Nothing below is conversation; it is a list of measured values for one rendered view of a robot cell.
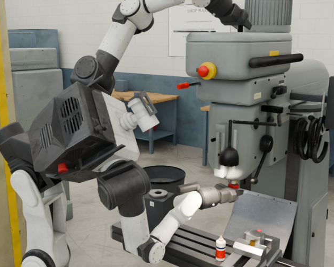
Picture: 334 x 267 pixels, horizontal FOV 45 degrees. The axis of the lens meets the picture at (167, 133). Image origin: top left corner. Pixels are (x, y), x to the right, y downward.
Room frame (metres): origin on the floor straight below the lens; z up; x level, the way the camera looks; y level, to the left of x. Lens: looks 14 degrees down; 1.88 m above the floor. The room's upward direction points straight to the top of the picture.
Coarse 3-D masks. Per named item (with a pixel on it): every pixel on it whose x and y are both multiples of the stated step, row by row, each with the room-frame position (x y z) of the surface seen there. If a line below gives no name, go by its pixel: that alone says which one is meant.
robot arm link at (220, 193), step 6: (204, 186) 1.52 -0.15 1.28; (210, 186) 1.52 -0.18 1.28; (216, 186) 1.57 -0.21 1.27; (222, 186) 1.57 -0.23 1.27; (210, 192) 1.49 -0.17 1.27; (216, 192) 1.50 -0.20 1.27; (222, 192) 1.51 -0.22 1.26; (228, 192) 1.52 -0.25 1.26; (234, 192) 1.52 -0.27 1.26; (210, 198) 1.47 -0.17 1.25; (216, 198) 1.49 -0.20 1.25; (222, 198) 1.50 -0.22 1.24; (228, 198) 1.52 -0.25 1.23; (234, 198) 1.51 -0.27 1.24; (210, 204) 1.48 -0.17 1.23; (216, 204) 1.50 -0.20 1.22
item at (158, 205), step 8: (152, 192) 1.81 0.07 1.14; (160, 192) 1.82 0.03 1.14; (168, 192) 1.84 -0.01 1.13; (152, 200) 1.75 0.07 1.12; (160, 200) 1.74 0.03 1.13; (168, 200) 1.77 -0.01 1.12; (152, 208) 1.75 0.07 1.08; (160, 208) 1.73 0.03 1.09; (168, 208) 1.77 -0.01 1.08; (152, 216) 1.75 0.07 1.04; (160, 216) 1.73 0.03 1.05; (152, 224) 1.75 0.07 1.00
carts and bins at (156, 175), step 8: (144, 168) 3.70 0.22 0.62; (152, 168) 3.75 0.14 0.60; (160, 168) 3.77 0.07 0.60; (168, 168) 3.75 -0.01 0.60; (176, 168) 3.71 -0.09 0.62; (152, 176) 3.74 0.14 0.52; (160, 176) 3.76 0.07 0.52; (168, 176) 3.75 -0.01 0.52; (176, 176) 3.70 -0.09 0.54; (184, 176) 3.47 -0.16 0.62; (152, 184) 3.32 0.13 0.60; (160, 184) 3.31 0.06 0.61; (168, 184) 3.32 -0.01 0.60; (176, 184) 3.36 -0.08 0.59; (176, 192) 3.37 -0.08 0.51
